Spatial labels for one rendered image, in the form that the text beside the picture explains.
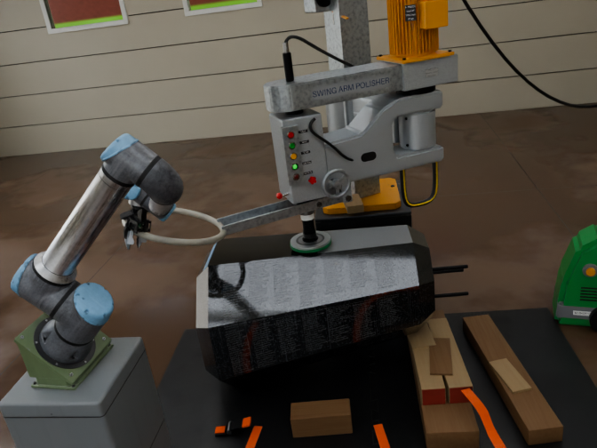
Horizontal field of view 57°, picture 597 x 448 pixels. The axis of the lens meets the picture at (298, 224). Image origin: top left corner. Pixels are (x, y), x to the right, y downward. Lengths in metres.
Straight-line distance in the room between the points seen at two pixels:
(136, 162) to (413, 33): 1.58
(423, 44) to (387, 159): 0.57
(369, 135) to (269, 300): 0.96
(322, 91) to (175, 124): 6.90
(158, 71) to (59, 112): 1.91
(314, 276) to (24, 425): 1.43
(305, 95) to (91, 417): 1.59
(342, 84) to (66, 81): 7.72
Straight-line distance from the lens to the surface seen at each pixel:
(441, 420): 2.86
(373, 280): 2.83
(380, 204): 3.48
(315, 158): 2.67
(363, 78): 2.70
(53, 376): 2.25
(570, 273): 3.61
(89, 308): 2.06
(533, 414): 2.96
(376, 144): 2.80
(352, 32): 3.38
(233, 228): 2.71
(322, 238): 2.91
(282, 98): 2.58
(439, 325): 3.29
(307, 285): 2.82
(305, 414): 2.90
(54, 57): 10.02
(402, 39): 2.82
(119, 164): 1.77
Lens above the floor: 2.07
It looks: 23 degrees down
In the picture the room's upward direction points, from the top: 8 degrees counter-clockwise
